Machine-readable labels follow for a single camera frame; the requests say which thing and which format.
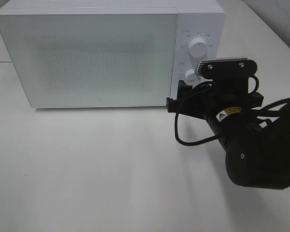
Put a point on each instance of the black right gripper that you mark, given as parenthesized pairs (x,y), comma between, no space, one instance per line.
(210,97)

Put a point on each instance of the white timer knob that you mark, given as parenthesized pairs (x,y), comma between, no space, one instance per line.
(191,78)

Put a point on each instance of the white microwave door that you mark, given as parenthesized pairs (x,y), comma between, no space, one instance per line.
(81,60)

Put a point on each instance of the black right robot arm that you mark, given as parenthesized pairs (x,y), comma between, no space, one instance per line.
(256,138)

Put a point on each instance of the upper white power knob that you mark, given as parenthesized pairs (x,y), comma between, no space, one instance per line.
(197,47)

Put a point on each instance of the white microwave oven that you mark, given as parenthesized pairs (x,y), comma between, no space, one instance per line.
(194,18)

